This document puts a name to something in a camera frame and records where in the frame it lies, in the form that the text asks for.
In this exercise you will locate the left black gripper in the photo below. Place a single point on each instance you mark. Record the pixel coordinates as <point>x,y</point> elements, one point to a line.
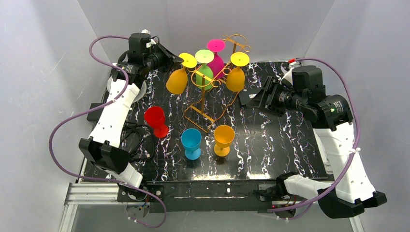
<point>163,55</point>

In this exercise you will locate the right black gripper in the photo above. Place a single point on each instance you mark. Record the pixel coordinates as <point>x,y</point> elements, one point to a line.
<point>269,94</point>

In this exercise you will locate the orange glass yellow base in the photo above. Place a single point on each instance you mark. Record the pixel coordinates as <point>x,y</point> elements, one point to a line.
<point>178,80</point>
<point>235,80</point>
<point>224,136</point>

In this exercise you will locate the red wine glass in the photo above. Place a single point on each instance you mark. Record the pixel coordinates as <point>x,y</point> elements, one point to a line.
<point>155,118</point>

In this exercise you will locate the blue wine glass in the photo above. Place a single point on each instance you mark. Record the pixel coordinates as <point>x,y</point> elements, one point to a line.
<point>191,140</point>

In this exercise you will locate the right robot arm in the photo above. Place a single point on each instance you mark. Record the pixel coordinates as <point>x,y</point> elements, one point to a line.
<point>302,90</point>

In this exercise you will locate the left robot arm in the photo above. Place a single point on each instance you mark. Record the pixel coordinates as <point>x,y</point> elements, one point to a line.
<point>102,147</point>

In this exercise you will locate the green wine glass pale base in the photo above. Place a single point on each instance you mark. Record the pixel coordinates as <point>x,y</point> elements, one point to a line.
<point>204,57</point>

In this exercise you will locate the magenta wine glass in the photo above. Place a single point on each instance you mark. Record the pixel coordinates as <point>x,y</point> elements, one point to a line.
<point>217,64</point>

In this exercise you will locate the black flat box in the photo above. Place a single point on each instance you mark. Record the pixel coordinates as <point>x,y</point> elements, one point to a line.
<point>250,97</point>

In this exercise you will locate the white filament spool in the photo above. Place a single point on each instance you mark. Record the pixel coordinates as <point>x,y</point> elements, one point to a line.
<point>140,94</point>

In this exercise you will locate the black block left edge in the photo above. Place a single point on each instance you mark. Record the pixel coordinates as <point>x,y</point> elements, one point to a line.
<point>95,115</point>

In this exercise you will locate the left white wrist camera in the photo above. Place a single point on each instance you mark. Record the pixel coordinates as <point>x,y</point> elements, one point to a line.
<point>151,42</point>

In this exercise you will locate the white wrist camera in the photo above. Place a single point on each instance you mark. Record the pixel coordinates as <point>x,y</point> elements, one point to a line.
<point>151,42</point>
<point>287,78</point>

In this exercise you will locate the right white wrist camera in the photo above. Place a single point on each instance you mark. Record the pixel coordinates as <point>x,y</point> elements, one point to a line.
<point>287,78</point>

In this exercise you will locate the gold wire glass rack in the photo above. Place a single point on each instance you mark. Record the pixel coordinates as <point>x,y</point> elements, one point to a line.
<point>213,104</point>

